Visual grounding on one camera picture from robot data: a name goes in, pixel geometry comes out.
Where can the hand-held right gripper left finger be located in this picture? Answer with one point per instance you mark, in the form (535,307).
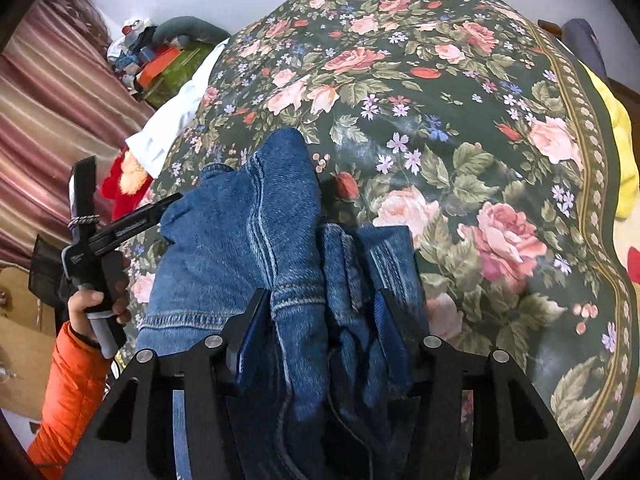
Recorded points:
(250,342)

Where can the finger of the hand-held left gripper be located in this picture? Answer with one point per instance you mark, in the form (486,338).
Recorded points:
(137,222)

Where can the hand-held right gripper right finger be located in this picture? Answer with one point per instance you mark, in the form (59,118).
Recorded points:
(388,331)

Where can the blue denim jacket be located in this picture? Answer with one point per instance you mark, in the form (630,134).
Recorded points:
(235,240)

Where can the person's left forearm orange sleeve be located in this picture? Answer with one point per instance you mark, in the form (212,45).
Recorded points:
(70,390)

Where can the person's left hand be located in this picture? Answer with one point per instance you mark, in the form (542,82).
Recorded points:
(80,304)

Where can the red plush toy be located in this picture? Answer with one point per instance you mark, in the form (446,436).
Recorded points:
(120,206)

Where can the white cloth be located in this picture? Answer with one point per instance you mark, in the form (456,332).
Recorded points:
(170,120)

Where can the light wooden furniture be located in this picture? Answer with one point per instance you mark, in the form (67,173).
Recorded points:
(25,355)

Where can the striped pink curtain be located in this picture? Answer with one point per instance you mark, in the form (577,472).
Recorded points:
(45,110)

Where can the green bag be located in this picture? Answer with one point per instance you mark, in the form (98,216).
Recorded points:
(181,74)

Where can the orange box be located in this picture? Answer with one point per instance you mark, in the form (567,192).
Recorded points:
(157,67)

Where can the pile of small toys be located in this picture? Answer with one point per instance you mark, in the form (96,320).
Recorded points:
(131,40)

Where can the grey plush toy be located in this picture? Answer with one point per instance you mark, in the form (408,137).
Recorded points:
(190,30)

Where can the dark floral bedspread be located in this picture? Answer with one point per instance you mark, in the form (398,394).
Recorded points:
(450,110)

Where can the wooden headboard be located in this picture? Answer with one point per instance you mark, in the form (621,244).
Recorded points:
(549,26)

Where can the dark grey cloth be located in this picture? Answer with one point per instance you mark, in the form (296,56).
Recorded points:
(585,47)

